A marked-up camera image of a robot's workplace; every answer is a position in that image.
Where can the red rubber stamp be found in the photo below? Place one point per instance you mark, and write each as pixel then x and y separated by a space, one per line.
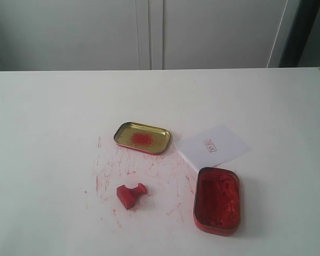
pixel 129 196

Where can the red ink tin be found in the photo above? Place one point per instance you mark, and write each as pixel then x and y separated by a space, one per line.
pixel 217 204

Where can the gold tin lid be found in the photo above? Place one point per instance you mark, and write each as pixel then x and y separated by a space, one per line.
pixel 144 138

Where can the white paper pad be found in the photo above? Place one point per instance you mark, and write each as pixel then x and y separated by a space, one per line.
pixel 211 147

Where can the white cabinet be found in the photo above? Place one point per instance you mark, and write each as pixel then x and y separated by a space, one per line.
pixel 143 35

